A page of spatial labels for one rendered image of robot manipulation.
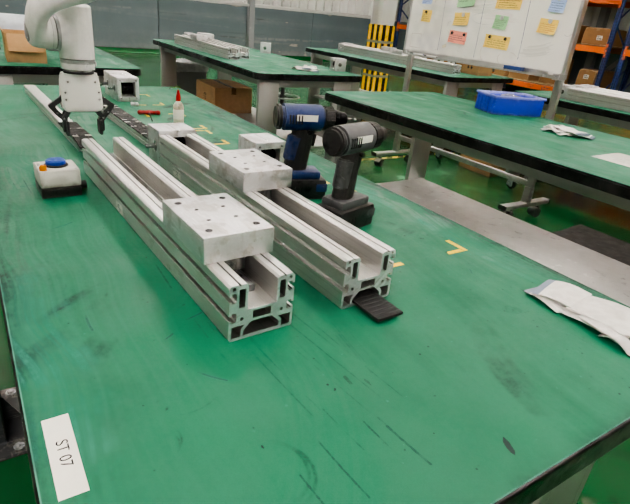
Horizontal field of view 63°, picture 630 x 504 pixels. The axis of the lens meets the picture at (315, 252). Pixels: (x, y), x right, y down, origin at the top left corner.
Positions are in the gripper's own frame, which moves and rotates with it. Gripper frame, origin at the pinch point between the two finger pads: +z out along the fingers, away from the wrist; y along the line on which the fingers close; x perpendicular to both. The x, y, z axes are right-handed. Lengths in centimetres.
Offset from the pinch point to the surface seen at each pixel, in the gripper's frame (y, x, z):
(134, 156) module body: -2.4, 36.8, -2.2
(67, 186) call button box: 11.8, 35.4, 3.8
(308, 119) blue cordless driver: -37, 54, -13
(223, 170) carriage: -14, 59, -4
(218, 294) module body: 5, 96, 0
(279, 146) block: -40, 37, -2
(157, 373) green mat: 15, 101, 6
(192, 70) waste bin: -209, -431, 37
